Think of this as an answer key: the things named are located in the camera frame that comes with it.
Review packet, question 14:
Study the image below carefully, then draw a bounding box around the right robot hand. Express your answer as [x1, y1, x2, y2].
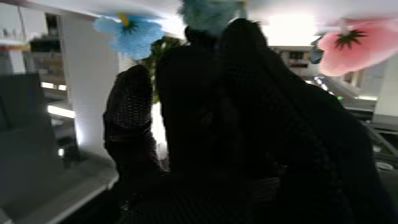
[101, 17, 398, 224]

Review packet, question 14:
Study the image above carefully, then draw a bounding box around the green sprig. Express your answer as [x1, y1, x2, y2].
[140, 35, 186, 104]

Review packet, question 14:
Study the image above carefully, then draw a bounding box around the pink flower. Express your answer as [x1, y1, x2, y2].
[316, 19, 398, 78]

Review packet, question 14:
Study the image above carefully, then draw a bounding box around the blue flower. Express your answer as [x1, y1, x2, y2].
[92, 12, 167, 61]

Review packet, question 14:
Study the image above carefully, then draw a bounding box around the pale teal flower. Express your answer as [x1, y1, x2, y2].
[176, 0, 248, 36]

